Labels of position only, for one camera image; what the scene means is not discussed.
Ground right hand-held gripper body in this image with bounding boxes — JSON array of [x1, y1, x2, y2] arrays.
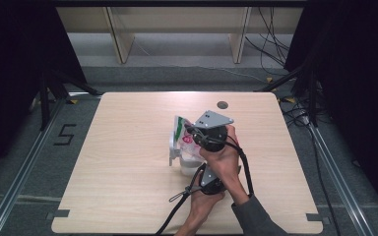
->
[[189, 109, 235, 153]]

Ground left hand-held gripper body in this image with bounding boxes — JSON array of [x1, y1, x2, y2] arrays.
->
[[198, 163, 227, 196]]

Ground pink and white plastic bag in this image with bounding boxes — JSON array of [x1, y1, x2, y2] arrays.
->
[[171, 114, 208, 159]]

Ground clear jar with white lid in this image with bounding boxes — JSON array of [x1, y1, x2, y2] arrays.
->
[[168, 130, 209, 177]]

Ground person's left hand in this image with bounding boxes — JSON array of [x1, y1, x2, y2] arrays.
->
[[190, 188, 226, 221]]

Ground person's right hand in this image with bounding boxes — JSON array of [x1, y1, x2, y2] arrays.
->
[[199, 124, 245, 197]]

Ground black metal stand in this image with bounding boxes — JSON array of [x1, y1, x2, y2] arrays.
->
[[255, 60, 320, 128], [38, 69, 103, 132]]

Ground light wooden shelf unit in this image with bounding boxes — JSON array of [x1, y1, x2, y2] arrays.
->
[[56, 6, 305, 65]]

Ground black curtain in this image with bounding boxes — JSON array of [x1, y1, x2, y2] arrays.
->
[[0, 0, 89, 186], [284, 0, 378, 225]]

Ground bundle of black floor cables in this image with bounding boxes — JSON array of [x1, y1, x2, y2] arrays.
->
[[244, 6, 291, 77]]

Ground black table edge bracket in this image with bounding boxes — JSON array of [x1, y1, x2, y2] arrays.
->
[[44, 208, 71, 220], [305, 212, 325, 222]]

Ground black cable along rail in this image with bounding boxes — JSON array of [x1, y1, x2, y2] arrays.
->
[[280, 96, 343, 236]]

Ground aluminium floor rail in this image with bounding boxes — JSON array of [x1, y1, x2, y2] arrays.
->
[[0, 97, 67, 236], [308, 123, 376, 236]]

